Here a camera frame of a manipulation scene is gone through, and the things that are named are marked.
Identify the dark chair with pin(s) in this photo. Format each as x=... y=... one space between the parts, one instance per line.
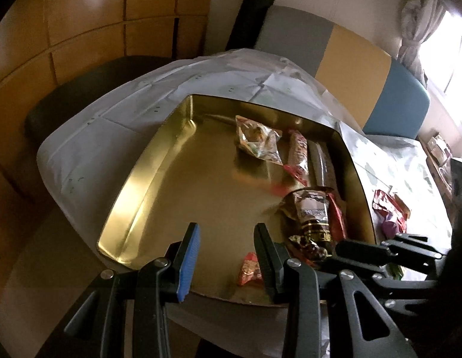
x=85 y=89

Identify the gold metal tin tray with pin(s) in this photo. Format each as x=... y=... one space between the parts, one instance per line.
x=201 y=194

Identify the white patterned curtain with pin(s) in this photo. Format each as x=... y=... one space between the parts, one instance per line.
x=417 y=26

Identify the bright window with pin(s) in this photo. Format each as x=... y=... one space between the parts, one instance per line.
x=450 y=56

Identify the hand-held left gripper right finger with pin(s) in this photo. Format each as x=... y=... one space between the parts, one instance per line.
x=270 y=264

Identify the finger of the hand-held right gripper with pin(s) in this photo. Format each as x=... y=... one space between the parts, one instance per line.
x=413 y=240
x=361 y=251

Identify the purple snack packet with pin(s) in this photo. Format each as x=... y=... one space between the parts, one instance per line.
x=391 y=227

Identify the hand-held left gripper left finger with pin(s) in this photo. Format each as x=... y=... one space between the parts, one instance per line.
x=188 y=261

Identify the small red candy packet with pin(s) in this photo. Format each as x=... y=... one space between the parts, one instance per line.
x=248 y=272

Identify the grey yellow blue headboard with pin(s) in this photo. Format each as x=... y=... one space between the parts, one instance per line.
x=350 y=56

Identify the black rolled mat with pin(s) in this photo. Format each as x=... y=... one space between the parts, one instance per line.
x=251 y=15

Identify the brown gold printed packet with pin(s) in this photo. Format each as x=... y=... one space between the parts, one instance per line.
x=312 y=212

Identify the red white printed snack stick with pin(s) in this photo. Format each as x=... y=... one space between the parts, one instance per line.
x=300 y=153

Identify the red packet white print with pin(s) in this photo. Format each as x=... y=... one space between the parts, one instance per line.
x=389 y=203

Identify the wooden wardrobe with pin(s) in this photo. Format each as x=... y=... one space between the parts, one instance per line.
x=66 y=44

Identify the wooden side table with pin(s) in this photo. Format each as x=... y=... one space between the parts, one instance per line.
x=437 y=164

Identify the shiny clear cookie packet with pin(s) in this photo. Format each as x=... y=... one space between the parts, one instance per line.
x=257 y=138

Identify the plain red snack packet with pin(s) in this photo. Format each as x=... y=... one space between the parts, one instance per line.
x=338 y=212

